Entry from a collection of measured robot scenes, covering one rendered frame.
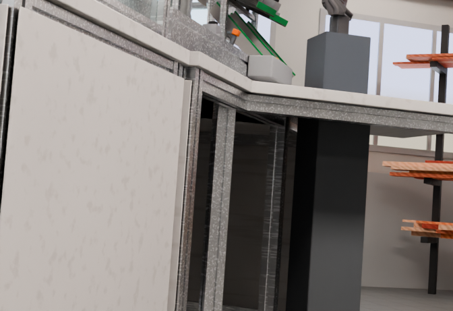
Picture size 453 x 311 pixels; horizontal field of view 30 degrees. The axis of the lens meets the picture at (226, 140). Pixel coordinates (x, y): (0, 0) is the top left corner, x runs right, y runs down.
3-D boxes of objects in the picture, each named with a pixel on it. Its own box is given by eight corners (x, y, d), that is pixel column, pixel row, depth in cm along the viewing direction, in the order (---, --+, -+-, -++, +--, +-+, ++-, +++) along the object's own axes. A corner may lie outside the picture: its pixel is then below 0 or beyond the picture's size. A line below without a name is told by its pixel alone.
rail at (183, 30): (280, 108, 261) (283, 74, 262) (169, 53, 177) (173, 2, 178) (263, 108, 263) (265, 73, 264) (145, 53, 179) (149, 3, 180)
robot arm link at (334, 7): (352, 21, 250) (354, 1, 250) (345, 14, 241) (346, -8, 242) (330, 22, 252) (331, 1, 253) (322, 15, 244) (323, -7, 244)
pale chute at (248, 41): (275, 76, 280) (284, 67, 278) (257, 69, 268) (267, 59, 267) (227, 20, 291) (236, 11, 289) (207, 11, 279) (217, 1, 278)
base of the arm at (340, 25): (353, 37, 244) (354, 17, 245) (332, 34, 242) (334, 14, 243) (343, 41, 251) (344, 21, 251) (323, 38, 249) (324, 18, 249)
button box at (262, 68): (291, 89, 245) (292, 68, 246) (272, 77, 225) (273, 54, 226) (268, 88, 247) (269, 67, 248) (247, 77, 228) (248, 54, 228)
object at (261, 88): (531, 124, 229) (532, 113, 229) (214, 88, 203) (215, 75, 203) (403, 138, 296) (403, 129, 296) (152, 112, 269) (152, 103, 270)
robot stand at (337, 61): (367, 106, 240) (371, 37, 242) (321, 101, 236) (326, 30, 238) (346, 110, 254) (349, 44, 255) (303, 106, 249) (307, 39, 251)
